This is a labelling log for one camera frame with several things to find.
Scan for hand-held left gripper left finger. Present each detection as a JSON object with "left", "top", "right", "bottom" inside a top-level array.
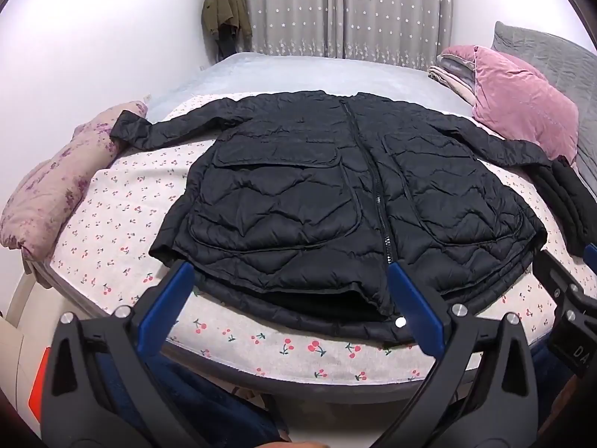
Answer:
[{"left": 44, "top": 260, "right": 197, "bottom": 448}]

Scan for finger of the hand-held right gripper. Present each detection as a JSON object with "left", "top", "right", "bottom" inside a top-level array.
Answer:
[{"left": 532, "top": 248, "right": 597, "bottom": 319}]

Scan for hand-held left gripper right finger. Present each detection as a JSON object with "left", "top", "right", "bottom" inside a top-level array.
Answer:
[{"left": 377, "top": 260, "right": 557, "bottom": 448}]

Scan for black quilted jacket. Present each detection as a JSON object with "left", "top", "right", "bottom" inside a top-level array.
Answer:
[{"left": 109, "top": 90, "right": 553, "bottom": 343}]

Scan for black folded fleece garment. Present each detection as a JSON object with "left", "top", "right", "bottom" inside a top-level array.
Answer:
[{"left": 529, "top": 155, "right": 597, "bottom": 258}]

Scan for cherry print bed sheet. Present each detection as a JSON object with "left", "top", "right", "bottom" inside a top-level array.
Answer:
[{"left": 47, "top": 91, "right": 584, "bottom": 383}]

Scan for person's blue pants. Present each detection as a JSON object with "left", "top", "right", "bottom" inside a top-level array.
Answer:
[{"left": 98, "top": 350, "right": 291, "bottom": 448}]

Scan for orange object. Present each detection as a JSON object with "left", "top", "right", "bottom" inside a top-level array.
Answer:
[{"left": 28, "top": 348, "right": 52, "bottom": 412}]

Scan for floral rolled quilt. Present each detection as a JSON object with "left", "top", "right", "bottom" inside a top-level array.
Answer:
[{"left": 0, "top": 100, "right": 149, "bottom": 259}]

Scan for pink velvet pillow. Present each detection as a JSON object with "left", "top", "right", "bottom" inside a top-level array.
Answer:
[{"left": 441, "top": 45, "right": 581, "bottom": 164}]

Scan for grey quilted pillow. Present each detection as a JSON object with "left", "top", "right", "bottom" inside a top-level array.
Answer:
[{"left": 491, "top": 21, "right": 597, "bottom": 197}]

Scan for folded beige blanket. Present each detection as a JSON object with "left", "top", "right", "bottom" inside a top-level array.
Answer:
[{"left": 428, "top": 64, "right": 476, "bottom": 103}]

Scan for folded grey blanket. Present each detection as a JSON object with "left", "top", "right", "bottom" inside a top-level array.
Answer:
[{"left": 437, "top": 53, "right": 477, "bottom": 72}]

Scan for dark grey hanging garment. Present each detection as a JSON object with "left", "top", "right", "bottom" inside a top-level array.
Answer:
[{"left": 215, "top": 22, "right": 240, "bottom": 62}]

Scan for olive green hanging jacket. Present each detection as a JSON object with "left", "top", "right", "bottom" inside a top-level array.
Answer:
[{"left": 201, "top": 0, "right": 253, "bottom": 40}]

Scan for grey star print curtain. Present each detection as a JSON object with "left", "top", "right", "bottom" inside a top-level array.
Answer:
[{"left": 228, "top": 0, "right": 454, "bottom": 73}]

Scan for white bed frame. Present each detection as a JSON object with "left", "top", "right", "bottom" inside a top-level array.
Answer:
[{"left": 0, "top": 268, "right": 52, "bottom": 383}]

